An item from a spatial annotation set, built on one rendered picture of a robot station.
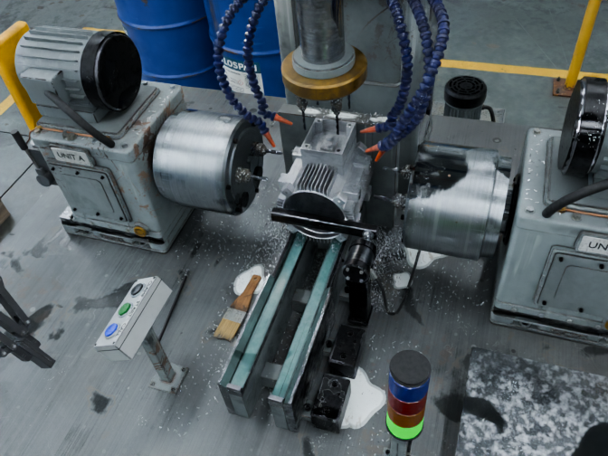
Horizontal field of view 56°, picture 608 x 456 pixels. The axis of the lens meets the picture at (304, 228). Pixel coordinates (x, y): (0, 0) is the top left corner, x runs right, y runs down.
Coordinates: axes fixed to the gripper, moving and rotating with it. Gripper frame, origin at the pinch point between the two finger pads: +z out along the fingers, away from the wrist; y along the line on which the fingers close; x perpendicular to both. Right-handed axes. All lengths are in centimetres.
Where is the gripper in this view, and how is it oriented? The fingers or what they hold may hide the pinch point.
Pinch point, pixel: (33, 353)
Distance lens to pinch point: 109.5
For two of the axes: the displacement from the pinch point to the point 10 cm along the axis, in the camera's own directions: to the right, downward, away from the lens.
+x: -7.9, 1.7, 5.9
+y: 3.1, -7.1, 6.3
